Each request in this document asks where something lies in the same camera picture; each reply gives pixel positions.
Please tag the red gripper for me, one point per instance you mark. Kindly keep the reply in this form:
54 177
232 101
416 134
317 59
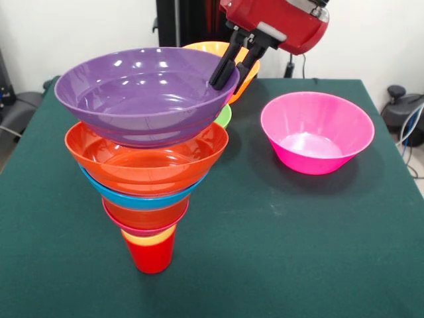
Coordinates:
285 23

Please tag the purple bowl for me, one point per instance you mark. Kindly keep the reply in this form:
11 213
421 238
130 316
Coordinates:
139 99

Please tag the large red-orange bowl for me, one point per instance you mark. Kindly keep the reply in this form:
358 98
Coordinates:
146 165

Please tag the blue bowl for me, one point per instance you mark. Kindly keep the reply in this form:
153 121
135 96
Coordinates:
142 199

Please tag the small orange bowl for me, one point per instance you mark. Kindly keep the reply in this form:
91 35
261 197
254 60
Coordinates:
146 215

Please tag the small crimson bowl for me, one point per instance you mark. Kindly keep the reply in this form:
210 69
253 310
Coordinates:
142 232

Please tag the stack of yellow cups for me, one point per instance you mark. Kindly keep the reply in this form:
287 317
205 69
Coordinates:
149 240

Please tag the red cup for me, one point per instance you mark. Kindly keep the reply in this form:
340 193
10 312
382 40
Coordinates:
151 258

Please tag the large light orange bowl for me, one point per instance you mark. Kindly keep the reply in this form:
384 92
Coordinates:
244 79

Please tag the green bowl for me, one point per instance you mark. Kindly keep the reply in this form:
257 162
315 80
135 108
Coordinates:
224 118

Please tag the large magenta bowl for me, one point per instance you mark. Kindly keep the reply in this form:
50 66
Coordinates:
318 132

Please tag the dark green table cloth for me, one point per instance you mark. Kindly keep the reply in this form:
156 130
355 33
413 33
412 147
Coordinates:
291 238

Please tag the black chair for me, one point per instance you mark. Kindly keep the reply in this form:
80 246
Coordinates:
23 106

